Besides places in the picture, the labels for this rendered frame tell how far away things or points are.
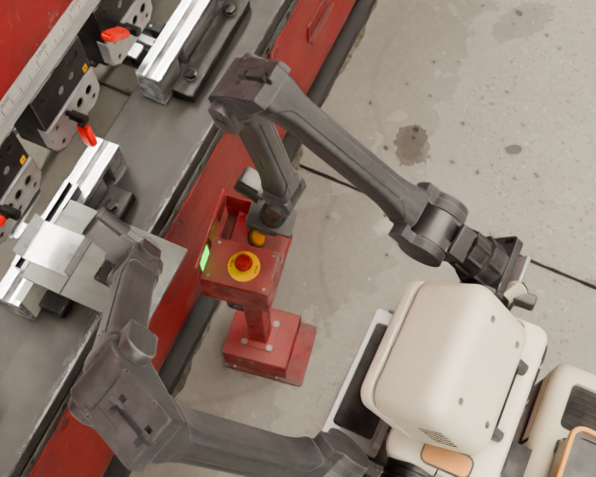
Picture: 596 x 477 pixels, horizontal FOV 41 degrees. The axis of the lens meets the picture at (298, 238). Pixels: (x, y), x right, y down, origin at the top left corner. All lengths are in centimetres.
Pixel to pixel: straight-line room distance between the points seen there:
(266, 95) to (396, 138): 171
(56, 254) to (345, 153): 66
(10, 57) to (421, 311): 71
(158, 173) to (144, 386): 95
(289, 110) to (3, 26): 42
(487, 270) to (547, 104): 176
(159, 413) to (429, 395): 37
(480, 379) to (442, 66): 204
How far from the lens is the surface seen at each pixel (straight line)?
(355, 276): 257
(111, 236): 130
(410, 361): 109
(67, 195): 164
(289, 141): 274
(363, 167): 119
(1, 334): 170
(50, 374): 165
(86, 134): 145
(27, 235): 160
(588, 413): 172
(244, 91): 115
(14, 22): 125
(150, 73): 179
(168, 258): 153
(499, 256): 131
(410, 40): 306
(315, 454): 109
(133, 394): 87
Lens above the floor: 240
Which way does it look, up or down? 66 degrees down
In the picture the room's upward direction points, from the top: 1 degrees counter-clockwise
